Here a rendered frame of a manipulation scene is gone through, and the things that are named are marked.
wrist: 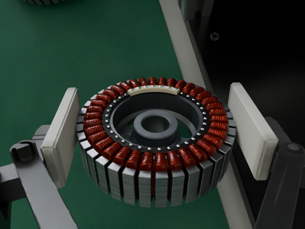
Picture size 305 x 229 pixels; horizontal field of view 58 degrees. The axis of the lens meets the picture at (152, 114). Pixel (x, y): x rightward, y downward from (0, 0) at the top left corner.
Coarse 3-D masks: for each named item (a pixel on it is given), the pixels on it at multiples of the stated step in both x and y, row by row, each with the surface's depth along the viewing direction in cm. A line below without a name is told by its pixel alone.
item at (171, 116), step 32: (96, 96) 21; (128, 96) 22; (160, 96) 22; (192, 96) 22; (96, 128) 18; (128, 128) 22; (160, 128) 22; (192, 128) 21; (224, 128) 18; (96, 160) 16; (128, 160) 16; (160, 160) 16; (192, 160) 16; (224, 160) 17; (128, 192) 16; (160, 192) 16; (192, 192) 17
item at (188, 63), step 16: (160, 0) 32; (176, 0) 31; (176, 16) 31; (176, 32) 30; (176, 48) 30; (192, 48) 30; (192, 64) 29; (192, 80) 29; (224, 176) 27; (224, 192) 26; (240, 192) 26; (224, 208) 26; (240, 208) 26; (240, 224) 26
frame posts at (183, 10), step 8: (184, 0) 25; (192, 0) 25; (200, 0) 27; (208, 0) 26; (184, 8) 26; (192, 8) 26; (200, 8) 28; (208, 8) 27; (184, 16) 28; (192, 16) 28
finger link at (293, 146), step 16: (288, 144) 14; (288, 160) 13; (304, 160) 13; (272, 176) 12; (288, 176) 12; (272, 192) 12; (288, 192) 12; (272, 208) 11; (288, 208) 11; (256, 224) 10; (272, 224) 10; (288, 224) 10
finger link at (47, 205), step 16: (16, 144) 13; (32, 144) 14; (16, 160) 14; (32, 160) 14; (32, 176) 13; (48, 176) 13; (32, 192) 12; (48, 192) 12; (32, 208) 11; (48, 208) 11; (64, 208) 11; (48, 224) 10; (64, 224) 10
